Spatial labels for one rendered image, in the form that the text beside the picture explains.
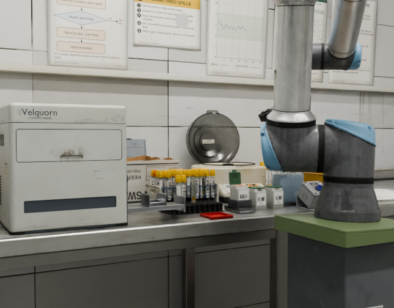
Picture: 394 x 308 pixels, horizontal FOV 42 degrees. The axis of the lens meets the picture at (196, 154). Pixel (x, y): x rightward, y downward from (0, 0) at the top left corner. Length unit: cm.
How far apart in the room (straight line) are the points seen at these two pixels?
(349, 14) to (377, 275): 61
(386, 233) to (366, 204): 9
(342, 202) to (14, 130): 76
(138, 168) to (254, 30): 92
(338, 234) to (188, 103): 114
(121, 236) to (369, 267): 58
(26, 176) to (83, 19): 87
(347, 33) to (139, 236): 73
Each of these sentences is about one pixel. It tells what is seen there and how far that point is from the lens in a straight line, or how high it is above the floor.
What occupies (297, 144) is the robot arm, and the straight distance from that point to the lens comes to 120.
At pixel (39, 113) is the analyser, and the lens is 123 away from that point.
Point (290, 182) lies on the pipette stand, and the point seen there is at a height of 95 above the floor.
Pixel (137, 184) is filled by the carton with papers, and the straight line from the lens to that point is 162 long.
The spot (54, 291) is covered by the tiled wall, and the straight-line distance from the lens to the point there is 198.
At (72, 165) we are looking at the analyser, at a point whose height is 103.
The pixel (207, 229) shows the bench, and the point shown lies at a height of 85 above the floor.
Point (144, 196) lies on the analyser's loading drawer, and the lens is 137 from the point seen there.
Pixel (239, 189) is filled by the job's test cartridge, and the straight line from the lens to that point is 150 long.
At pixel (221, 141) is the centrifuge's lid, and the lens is 208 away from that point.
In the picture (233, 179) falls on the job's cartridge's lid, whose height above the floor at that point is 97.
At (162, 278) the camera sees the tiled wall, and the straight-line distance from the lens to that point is 211.
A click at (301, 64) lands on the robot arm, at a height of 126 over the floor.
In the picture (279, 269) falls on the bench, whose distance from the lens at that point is 155.
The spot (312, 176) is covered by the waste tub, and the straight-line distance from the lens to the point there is 174.
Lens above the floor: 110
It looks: 2 degrees down
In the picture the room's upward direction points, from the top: straight up
